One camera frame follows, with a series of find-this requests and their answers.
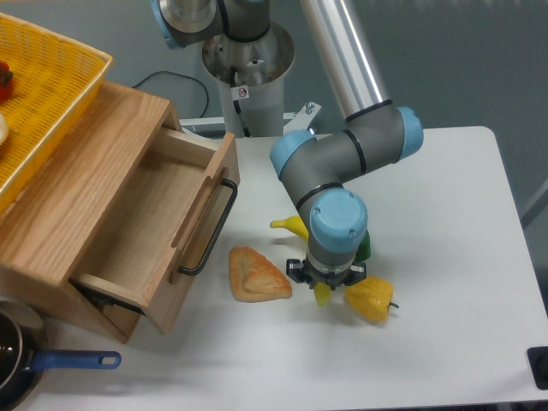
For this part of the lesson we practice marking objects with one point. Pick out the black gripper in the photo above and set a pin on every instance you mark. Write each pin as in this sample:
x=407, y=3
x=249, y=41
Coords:
x=304, y=272

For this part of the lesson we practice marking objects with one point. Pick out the yellow banana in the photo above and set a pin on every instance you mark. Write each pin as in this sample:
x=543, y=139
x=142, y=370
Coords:
x=294, y=224

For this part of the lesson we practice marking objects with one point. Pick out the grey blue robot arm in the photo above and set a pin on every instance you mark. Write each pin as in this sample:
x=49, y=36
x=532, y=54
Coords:
x=315, y=170

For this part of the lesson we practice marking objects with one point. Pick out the green bell pepper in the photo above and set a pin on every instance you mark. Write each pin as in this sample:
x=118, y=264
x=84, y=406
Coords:
x=364, y=250

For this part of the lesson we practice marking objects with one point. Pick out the yellow bell pepper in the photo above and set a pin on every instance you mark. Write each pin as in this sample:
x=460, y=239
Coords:
x=371, y=298

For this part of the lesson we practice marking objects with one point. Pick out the triangular pastry bread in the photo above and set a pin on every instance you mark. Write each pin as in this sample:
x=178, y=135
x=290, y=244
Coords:
x=253, y=278

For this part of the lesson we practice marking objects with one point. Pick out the open wooden drawer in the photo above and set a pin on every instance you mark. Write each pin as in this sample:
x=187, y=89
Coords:
x=160, y=231

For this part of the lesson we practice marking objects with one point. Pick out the wooden drawer cabinet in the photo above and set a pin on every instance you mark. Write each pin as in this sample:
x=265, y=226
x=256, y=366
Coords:
x=47, y=230

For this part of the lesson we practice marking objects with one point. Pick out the yellow plastic basket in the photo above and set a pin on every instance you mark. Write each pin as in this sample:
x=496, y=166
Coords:
x=56, y=79

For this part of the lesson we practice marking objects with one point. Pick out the white round food item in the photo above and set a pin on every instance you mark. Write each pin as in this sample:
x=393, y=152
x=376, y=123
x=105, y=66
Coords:
x=4, y=129

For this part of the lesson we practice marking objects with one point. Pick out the red tomato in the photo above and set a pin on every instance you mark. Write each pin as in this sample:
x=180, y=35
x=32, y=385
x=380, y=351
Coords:
x=7, y=84

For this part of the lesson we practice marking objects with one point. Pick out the white metal bracket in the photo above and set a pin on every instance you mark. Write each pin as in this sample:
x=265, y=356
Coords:
x=302, y=119

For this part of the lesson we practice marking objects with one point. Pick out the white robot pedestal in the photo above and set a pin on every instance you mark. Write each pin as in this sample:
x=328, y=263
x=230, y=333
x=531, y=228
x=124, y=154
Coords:
x=250, y=80

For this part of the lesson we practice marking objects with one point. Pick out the blue handled pan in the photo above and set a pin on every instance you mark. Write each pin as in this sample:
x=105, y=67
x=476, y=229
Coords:
x=23, y=360

